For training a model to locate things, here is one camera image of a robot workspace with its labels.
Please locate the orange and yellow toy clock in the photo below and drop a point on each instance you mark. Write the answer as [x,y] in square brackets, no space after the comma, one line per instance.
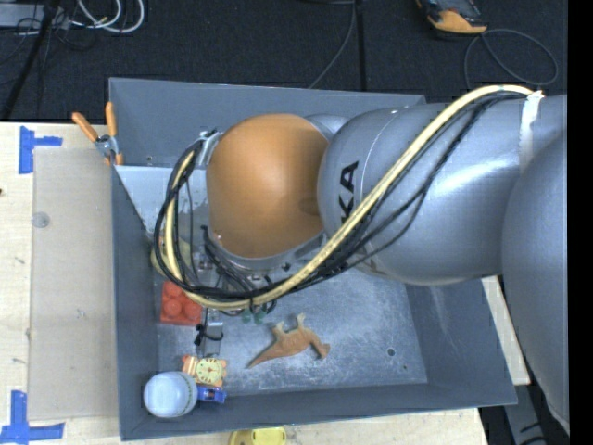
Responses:
[208,370]

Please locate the grey metal bin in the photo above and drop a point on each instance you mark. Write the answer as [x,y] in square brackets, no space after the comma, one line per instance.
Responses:
[361,322]

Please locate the small blue toy piece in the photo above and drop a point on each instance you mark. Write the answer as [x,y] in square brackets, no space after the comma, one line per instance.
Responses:
[210,393]

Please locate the orange toy dinosaur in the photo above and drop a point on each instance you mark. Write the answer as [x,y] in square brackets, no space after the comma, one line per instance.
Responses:
[289,343]

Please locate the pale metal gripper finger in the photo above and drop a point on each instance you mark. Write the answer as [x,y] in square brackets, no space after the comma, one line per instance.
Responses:
[214,331]

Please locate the red toy brick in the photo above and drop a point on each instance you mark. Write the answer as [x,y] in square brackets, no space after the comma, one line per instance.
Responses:
[176,306]

